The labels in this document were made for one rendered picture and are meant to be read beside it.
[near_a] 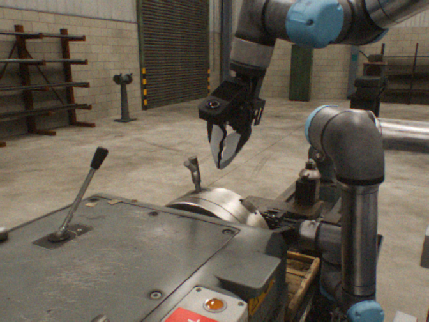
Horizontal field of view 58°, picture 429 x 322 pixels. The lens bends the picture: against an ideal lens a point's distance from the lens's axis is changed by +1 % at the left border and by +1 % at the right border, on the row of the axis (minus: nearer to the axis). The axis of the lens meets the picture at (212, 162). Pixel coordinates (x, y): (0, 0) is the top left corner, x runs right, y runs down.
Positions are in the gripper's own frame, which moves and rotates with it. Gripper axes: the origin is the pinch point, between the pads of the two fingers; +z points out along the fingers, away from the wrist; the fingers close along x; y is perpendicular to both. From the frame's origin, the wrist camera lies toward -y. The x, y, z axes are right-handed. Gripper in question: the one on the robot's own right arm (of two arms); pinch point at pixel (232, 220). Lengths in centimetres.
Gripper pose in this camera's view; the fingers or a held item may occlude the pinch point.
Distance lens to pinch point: 114.3
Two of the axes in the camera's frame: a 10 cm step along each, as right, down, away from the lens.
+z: -8.7, -1.3, 4.7
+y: 4.9, -2.3, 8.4
